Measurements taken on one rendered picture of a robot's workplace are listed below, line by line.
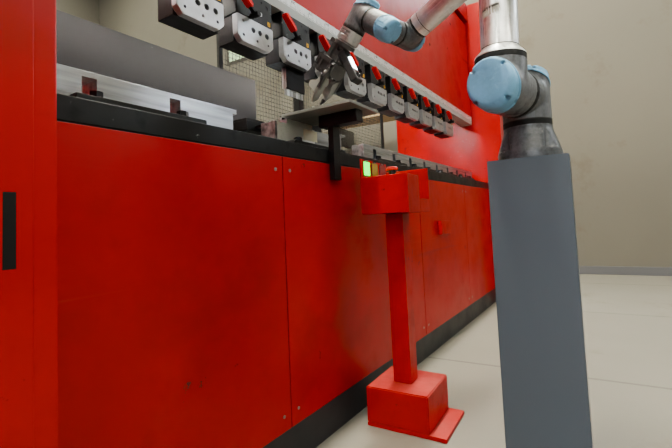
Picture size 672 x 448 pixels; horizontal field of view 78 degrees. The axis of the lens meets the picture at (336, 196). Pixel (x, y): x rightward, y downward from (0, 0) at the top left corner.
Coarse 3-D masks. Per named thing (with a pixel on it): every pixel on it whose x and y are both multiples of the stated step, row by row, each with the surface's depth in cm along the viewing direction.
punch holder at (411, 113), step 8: (408, 88) 222; (408, 96) 221; (416, 96) 231; (408, 104) 219; (416, 104) 229; (408, 112) 219; (416, 112) 228; (400, 120) 227; (408, 120) 228; (416, 120) 229
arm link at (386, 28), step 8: (368, 16) 125; (376, 16) 123; (384, 16) 122; (392, 16) 122; (368, 24) 125; (376, 24) 122; (384, 24) 120; (392, 24) 120; (400, 24) 123; (368, 32) 127; (376, 32) 123; (384, 32) 121; (392, 32) 122; (400, 32) 124; (384, 40) 123; (392, 40) 124; (400, 40) 129
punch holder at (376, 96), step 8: (368, 64) 187; (368, 72) 186; (368, 80) 186; (376, 80) 190; (384, 80) 198; (368, 88) 186; (376, 88) 189; (384, 88) 197; (368, 96) 186; (376, 96) 189; (384, 96) 196; (368, 104) 192; (376, 104) 193; (384, 104) 195
